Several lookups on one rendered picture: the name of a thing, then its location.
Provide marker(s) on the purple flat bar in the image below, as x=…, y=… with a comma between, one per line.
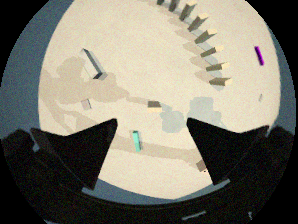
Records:
x=259, y=55

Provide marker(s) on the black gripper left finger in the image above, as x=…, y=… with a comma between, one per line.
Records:
x=84, y=152

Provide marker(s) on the teal flat bar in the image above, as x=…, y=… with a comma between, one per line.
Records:
x=136, y=141

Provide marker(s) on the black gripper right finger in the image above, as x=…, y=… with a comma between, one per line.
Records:
x=221, y=149

